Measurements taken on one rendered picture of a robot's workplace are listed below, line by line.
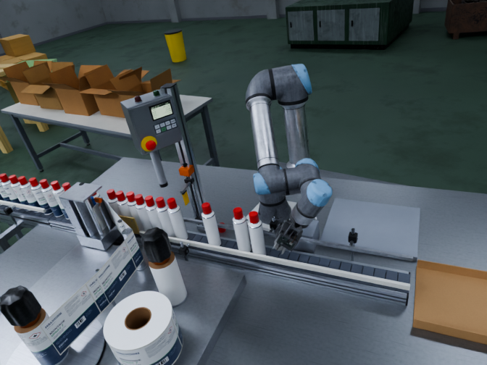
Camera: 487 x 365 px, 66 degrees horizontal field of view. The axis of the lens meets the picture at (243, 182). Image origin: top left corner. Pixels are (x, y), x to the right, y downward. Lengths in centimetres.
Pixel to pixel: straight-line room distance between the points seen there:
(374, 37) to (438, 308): 611
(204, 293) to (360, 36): 629
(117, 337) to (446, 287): 106
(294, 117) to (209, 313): 77
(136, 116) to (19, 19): 1299
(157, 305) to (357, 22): 648
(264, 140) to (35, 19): 1350
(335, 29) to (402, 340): 647
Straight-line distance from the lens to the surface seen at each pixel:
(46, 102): 421
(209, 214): 143
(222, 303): 134
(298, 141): 149
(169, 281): 128
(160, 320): 116
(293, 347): 127
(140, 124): 139
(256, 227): 134
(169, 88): 140
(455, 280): 150
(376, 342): 129
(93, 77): 359
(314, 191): 114
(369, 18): 712
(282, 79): 140
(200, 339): 127
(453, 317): 139
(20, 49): 973
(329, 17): 735
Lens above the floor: 190
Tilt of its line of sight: 33 degrees down
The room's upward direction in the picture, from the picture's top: 10 degrees counter-clockwise
